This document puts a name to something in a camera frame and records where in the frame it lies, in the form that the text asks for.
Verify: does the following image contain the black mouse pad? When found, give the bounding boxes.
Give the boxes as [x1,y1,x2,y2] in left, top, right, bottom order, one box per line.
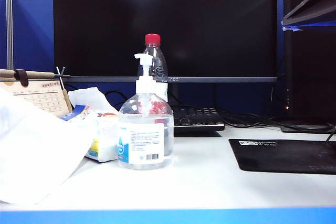
[228,138,336,175]

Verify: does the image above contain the black computer keyboard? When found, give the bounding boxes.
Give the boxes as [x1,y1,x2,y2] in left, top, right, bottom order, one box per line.
[172,105,226,133]

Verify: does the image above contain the brown stick with leather strap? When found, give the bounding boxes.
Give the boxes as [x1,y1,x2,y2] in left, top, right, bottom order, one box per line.
[0,68,56,88]

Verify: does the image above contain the clear sanitizer pump bottle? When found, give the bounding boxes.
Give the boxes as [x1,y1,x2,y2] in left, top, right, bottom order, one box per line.
[117,52,175,170]

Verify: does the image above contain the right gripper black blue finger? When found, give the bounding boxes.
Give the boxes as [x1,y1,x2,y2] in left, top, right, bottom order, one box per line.
[281,0,336,32]

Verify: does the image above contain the beige desk calendar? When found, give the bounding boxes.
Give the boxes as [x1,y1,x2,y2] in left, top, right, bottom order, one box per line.
[0,80,74,117]

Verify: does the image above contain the grey metal cross rod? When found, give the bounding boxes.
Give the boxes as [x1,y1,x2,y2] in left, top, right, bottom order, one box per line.
[54,66,74,113]

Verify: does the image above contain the printed soft tissue pack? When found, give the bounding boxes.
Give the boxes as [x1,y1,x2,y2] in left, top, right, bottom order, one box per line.
[60,87,119,163]

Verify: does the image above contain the black cable behind tissue pack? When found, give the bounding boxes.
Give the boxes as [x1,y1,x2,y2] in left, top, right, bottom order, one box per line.
[104,90,130,109]

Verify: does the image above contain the red capped plastic water bottle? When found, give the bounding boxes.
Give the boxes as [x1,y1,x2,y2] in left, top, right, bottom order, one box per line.
[136,34,175,156]

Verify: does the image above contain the black HSD computer monitor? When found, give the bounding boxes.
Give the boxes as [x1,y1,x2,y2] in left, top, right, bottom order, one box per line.
[280,0,336,133]

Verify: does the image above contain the white paper tissue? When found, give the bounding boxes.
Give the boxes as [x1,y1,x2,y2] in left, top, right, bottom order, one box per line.
[0,87,93,206]

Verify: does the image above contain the large black computer monitor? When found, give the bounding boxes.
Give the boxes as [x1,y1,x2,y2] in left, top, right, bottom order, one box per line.
[52,0,278,109]

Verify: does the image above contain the black mouse cable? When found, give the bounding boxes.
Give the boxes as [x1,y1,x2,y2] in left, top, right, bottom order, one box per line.
[325,126,336,142]

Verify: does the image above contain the black looped desk cable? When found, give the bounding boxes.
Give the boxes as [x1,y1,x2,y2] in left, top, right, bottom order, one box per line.
[217,108,334,133]

